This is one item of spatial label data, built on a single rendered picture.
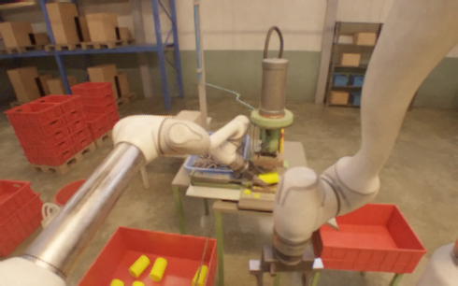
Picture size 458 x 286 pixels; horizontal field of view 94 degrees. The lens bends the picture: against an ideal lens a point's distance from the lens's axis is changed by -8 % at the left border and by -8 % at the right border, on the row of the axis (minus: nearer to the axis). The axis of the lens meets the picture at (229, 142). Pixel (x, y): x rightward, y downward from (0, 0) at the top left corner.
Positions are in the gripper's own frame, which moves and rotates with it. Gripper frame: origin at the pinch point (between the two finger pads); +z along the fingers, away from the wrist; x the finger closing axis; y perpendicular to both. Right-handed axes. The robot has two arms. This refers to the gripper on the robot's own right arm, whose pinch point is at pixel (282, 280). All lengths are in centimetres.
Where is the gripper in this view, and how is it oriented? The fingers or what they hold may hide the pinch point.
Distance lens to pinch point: 78.0
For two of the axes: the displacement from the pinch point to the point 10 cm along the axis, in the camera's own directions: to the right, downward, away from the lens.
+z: 0.1, 8.9, 4.6
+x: 10.0, -0.1, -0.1
